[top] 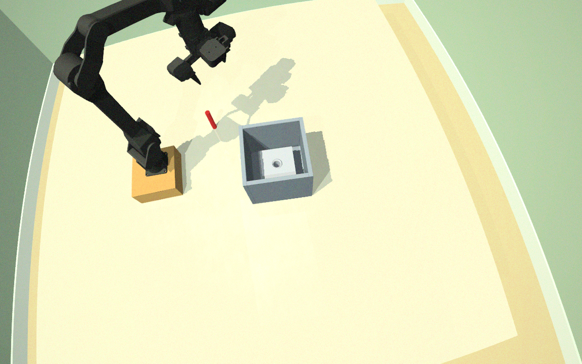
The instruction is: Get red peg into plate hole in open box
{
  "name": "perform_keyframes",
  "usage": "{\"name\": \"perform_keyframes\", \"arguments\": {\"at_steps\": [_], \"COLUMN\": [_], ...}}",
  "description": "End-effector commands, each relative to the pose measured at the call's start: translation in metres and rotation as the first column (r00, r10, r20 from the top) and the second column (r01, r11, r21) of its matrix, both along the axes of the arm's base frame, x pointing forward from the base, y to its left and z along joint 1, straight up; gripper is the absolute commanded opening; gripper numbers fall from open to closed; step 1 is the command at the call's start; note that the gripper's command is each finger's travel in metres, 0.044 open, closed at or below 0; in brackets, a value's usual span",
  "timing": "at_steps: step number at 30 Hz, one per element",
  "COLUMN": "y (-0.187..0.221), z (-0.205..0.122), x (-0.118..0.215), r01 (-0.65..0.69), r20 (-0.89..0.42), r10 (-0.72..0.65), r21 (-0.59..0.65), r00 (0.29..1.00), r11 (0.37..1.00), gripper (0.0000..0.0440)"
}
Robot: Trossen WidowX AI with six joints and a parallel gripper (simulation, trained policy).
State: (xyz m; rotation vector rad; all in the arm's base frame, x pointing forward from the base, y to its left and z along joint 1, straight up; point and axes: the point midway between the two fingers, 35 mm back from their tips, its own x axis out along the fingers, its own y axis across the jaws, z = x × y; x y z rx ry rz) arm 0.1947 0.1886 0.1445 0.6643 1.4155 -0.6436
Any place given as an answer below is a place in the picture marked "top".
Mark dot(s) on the red peg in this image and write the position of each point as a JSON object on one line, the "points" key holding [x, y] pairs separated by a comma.
{"points": [[210, 118]]}

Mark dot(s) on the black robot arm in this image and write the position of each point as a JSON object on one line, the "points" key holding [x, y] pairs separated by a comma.
{"points": [[81, 75]]}

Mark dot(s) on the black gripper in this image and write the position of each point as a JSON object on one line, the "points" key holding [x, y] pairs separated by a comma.
{"points": [[181, 69]]}

